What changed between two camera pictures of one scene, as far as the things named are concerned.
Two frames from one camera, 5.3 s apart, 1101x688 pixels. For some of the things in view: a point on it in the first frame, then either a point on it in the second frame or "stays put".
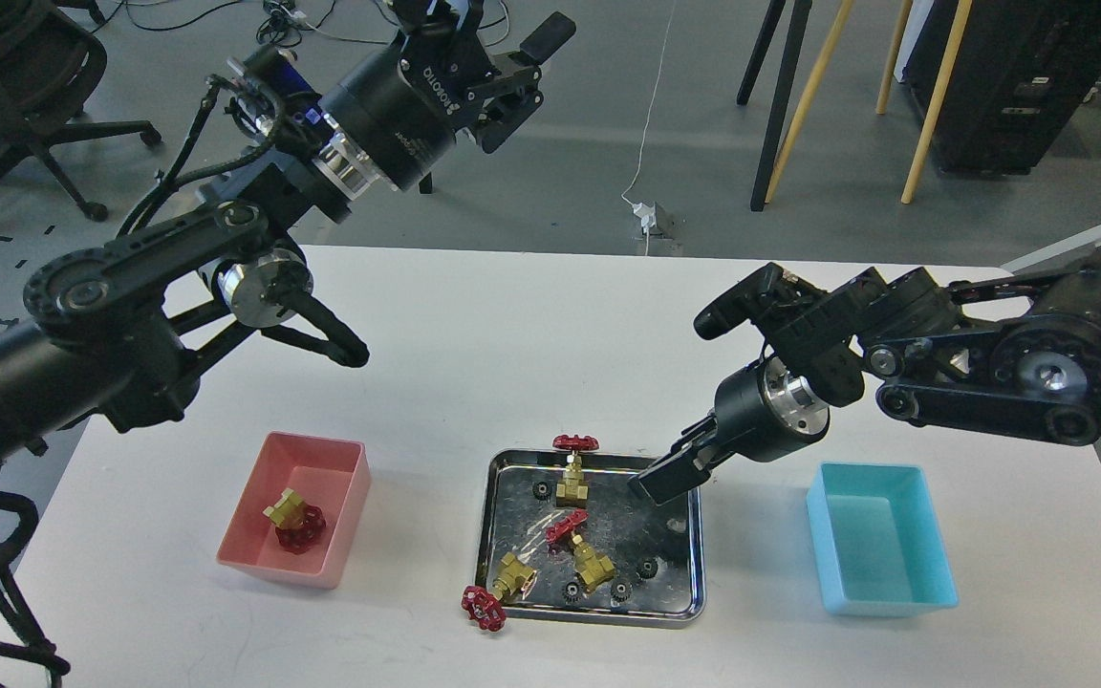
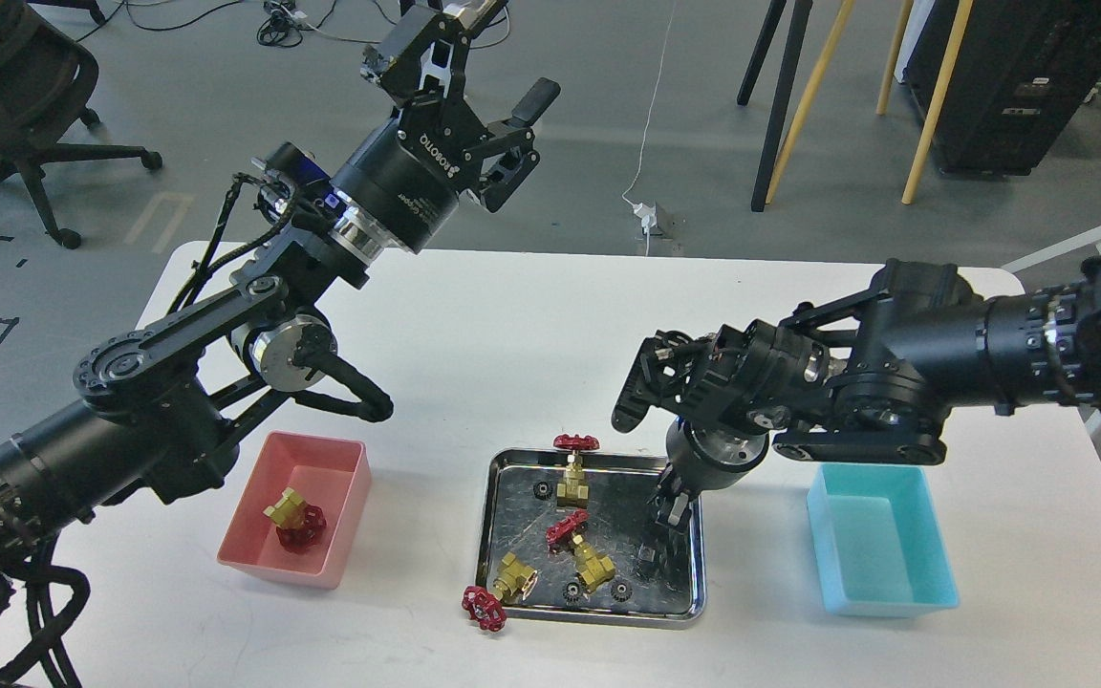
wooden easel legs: x=959 y=16 stays put
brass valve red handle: x=299 y=525 stays put
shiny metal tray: x=566 y=537 stays put
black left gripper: x=395 y=116 → x=405 y=179
